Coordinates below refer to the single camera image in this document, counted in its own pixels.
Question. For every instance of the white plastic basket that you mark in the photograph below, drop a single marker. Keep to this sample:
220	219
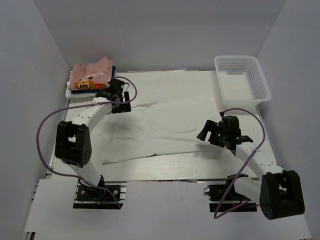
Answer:
241	80

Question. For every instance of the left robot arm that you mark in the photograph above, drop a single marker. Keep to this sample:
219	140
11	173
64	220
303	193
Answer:
73	138

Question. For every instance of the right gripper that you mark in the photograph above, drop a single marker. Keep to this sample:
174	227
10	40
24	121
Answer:
212	126

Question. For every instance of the white printed t shirt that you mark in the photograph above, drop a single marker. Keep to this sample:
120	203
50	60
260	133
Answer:
157	129

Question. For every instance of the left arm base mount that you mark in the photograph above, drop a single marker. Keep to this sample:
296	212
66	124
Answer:
87	197

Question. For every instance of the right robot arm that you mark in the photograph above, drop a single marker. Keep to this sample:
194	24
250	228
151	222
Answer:
278	192

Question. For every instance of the pink folded t shirt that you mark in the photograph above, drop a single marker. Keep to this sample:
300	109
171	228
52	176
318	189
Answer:
94	76

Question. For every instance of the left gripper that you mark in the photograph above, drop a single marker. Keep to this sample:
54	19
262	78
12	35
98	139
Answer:
123	107

